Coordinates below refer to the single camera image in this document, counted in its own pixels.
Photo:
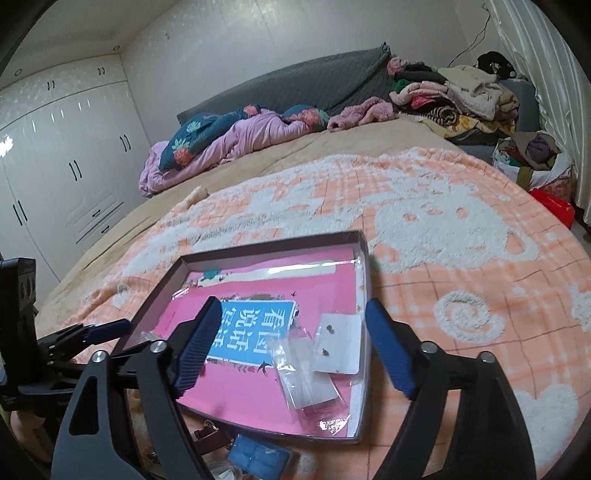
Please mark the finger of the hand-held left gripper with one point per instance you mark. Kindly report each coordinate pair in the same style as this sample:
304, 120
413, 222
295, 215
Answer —
129, 365
111, 330

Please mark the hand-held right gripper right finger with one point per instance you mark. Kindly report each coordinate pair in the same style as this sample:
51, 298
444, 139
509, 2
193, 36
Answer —
392, 350

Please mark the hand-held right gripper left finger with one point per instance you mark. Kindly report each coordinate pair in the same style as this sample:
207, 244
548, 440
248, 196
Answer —
198, 341

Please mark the shallow cardboard box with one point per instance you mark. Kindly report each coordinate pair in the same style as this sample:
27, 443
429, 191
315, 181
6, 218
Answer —
244, 401

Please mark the small blue box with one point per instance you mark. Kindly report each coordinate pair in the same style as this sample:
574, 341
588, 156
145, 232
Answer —
258, 454

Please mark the person's left hand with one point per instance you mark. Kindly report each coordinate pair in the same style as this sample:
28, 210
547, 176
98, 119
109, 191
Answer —
27, 434

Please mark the white earring card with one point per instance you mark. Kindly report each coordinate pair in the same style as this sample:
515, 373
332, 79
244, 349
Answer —
341, 344

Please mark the small clear plastic bag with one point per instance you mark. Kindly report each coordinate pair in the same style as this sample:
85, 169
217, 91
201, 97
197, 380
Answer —
302, 378

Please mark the white paper strip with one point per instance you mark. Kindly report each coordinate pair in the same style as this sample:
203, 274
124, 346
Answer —
286, 272

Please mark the orange white checked blanket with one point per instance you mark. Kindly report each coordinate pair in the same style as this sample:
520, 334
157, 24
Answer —
438, 240

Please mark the white wardrobe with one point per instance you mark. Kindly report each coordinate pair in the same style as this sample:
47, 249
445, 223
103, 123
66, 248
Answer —
69, 152

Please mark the beige bed sheet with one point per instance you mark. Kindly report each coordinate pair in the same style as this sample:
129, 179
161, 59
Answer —
286, 154

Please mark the pink teal floral quilt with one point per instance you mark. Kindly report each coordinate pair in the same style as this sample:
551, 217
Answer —
240, 136

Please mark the red plastic container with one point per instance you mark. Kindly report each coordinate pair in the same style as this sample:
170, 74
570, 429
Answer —
554, 207

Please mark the pink fluffy garment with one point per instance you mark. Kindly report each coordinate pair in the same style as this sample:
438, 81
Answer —
364, 113

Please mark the white bag of clothes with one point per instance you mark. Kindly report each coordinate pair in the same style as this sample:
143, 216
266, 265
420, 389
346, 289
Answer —
531, 152

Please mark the pile of folded clothes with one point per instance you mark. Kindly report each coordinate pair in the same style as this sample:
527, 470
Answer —
466, 97

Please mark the grey padded headboard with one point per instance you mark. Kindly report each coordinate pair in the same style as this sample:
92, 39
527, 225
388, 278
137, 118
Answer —
295, 83

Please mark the grey upholstered chair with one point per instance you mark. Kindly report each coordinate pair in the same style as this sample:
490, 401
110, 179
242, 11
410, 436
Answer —
526, 108

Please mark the black bag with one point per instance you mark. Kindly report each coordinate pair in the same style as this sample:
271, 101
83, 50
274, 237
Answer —
494, 62

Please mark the cream curtain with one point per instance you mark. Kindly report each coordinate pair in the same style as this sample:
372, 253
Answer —
549, 55

